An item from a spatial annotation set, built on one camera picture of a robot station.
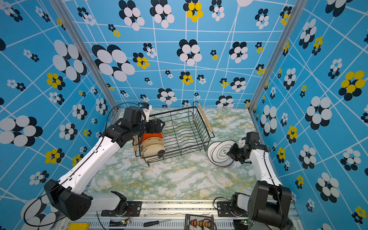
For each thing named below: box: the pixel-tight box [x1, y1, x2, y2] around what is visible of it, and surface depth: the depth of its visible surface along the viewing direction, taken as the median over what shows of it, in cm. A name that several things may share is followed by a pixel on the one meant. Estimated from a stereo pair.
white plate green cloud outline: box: [211, 139, 237, 163], surface depth 91 cm
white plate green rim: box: [211, 139, 237, 164], surface depth 92 cm
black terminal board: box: [184, 213, 215, 230], surface depth 70 cm
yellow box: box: [67, 222, 90, 230], surface depth 70 cm
